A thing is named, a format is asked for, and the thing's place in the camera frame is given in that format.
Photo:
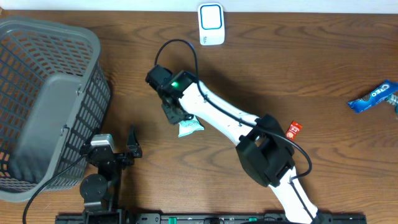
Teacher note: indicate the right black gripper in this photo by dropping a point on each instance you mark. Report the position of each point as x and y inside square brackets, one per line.
[171, 117]

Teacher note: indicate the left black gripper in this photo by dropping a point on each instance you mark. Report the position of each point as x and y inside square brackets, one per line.
[133, 150]

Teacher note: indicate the mint green snack packet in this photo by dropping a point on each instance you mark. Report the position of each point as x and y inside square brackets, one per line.
[189, 126]

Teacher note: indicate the red snack stick packet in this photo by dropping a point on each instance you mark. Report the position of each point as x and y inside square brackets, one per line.
[293, 130]

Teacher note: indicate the blue Oreo packet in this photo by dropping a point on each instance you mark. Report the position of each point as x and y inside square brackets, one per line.
[380, 94]

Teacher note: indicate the blue liquid bottle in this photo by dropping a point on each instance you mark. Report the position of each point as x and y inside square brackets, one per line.
[393, 100]

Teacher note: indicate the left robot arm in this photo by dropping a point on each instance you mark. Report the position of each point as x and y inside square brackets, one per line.
[100, 191]

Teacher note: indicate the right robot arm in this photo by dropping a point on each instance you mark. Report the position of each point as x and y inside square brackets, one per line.
[265, 154]

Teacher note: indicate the white barcode scanner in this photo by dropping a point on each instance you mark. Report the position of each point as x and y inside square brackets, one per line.
[211, 23]

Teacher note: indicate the grey plastic basket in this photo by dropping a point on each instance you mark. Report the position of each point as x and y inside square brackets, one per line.
[54, 96]

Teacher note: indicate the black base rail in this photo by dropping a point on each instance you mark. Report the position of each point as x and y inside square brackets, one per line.
[155, 218]

